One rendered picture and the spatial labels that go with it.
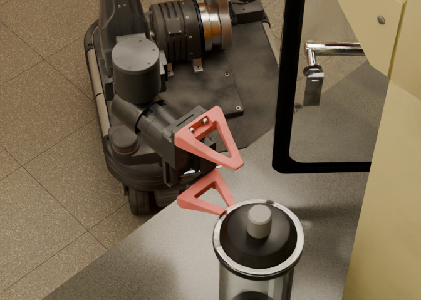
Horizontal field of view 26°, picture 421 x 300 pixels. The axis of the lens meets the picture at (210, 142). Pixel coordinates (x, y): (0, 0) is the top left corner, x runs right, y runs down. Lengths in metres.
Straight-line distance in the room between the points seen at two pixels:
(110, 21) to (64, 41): 1.84
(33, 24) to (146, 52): 2.00
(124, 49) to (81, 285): 0.38
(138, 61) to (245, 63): 1.49
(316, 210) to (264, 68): 1.20
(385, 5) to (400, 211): 0.26
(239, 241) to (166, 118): 0.18
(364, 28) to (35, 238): 1.74
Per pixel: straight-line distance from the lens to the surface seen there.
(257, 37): 2.63
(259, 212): 1.04
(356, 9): 0.89
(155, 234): 1.35
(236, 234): 1.06
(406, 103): 0.91
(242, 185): 1.40
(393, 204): 1.03
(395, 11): 0.86
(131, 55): 1.09
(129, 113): 1.14
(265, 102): 2.46
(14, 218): 2.57
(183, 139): 1.04
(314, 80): 1.18
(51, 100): 2.83
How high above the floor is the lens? 2.06
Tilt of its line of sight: 50 degrees down
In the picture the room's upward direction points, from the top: straight up
